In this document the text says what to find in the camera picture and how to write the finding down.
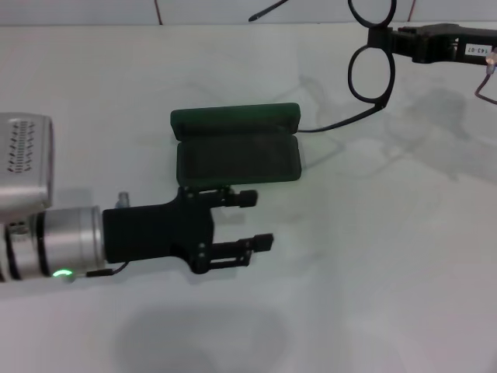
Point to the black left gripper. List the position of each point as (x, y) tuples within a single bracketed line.
[(155, 233)]

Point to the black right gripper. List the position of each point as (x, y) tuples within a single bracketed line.
[(438, 44)]

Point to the green glasses case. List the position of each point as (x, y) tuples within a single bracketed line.
[(237, 159)]

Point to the black glasses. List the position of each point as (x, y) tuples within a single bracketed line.
[(377, 104)]

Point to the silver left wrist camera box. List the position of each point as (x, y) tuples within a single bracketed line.
[(23, 155)]

